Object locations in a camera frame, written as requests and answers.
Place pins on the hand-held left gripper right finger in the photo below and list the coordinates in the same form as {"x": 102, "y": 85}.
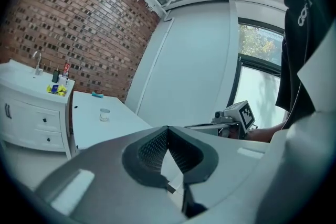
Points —
{"x": 225, "y": 165}

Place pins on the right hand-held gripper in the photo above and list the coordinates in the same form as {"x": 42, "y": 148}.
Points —
{"x": 240, "y": 116}

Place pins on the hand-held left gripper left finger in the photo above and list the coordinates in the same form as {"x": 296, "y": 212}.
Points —
{"x": 110, "y": 178}

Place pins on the person's right forearm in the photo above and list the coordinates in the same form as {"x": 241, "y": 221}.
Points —
{"x": 262, "y": 133}

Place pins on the white holder cup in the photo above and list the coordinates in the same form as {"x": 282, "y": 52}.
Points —
{"x": 62, "y": 80}

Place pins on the white table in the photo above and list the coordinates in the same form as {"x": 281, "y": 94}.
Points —
{"x": 92, "y": 133}

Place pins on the black framed window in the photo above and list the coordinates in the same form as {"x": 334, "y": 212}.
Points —
{"x": 258, "y": 81}

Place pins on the teal small object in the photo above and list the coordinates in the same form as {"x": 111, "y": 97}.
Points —
{"x": 97, "y": 95}

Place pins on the yellow packets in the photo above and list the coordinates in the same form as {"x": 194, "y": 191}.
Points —
{"x": 62, "y": 89}

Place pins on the blue packet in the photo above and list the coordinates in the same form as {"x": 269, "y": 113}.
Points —
{"x": 54, "y": 89}

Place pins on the white vanity cabinet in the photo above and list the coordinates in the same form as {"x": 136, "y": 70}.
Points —
{"x": 29, "y": 110}

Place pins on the dark green bottle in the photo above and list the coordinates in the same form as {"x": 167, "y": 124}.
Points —
{"x": 55, "y": 76}

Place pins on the red tube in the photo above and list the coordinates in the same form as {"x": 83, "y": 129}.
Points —
{"x": 67, "y": 68}

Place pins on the person's black shirt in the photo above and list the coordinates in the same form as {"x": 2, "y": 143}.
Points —
{"x": 302, "y": 42}

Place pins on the chrome faucet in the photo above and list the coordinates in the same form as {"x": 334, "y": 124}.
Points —
{"x": 38, "y": 63}

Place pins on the white wall conduit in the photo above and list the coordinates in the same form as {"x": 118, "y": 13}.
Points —
{"x": 157, "y": 60}

